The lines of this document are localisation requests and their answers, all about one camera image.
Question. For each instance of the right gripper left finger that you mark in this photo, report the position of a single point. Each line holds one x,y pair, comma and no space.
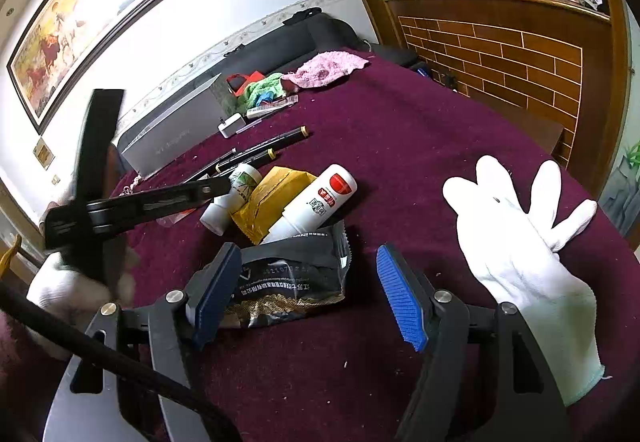
93,404

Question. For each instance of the black gold snack packet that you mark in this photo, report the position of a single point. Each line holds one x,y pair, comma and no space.
284,280

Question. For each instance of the small white charger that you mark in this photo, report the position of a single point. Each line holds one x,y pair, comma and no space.
231,125

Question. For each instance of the black marker yellow cap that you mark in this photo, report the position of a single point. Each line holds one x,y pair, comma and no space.
256,160

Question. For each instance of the clear case red items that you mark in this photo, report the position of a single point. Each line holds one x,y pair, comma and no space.
169,221

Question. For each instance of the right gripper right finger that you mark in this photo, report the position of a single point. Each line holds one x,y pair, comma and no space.
483,375

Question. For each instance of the white bottle red cap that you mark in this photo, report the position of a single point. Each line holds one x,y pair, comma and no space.
314,205

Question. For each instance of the black marker gold cap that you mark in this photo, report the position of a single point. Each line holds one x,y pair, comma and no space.
276,144

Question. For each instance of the yellow foil packet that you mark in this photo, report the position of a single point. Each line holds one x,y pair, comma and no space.
265,205

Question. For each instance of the white cotton glove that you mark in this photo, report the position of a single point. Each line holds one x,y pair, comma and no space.
514,253

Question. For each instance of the framed horse painting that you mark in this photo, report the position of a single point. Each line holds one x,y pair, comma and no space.
63,38

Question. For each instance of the black marker grey cap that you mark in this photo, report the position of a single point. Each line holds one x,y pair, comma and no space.
210,164

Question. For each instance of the clear pen package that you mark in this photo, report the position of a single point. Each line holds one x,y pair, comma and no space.
271,107

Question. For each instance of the white bottle green label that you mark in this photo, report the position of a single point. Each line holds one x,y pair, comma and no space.
244,179

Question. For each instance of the pink cloth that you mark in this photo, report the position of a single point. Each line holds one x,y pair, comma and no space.
325,69

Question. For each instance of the wooden brick-pattern cabinet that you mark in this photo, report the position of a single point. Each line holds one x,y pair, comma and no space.
554,59

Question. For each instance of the green cloth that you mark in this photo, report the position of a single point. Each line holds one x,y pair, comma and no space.
263,91

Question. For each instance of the dark red tablecloth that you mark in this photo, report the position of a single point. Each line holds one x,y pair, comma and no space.
344,373

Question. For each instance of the silver grey long box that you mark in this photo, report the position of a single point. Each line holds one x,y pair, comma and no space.
162,136

